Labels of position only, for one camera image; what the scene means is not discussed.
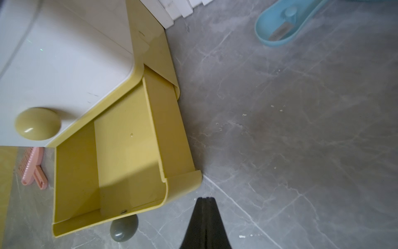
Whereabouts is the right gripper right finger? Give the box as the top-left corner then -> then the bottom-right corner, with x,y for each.
205,197 -> 232,249

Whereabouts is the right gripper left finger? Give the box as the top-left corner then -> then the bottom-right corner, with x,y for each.
180,198 -> 206,249

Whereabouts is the yellow bottom drawer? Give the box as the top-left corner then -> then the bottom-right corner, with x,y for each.
52,67 -> 202,238

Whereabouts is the white drawer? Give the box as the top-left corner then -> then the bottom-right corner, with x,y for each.
1,1 -> 134,146

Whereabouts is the three-drawer storage cabinet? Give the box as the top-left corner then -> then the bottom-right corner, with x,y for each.
0,0 -> 181,148

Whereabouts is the pink small dustpan brush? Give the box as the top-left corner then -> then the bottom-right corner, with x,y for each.
18,147 -> 48,190

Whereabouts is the flower pot white fence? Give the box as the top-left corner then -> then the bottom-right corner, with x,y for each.
141,0 -> 212,29

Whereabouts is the light blue dustpan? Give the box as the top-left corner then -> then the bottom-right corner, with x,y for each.
255,0 -> 328,47

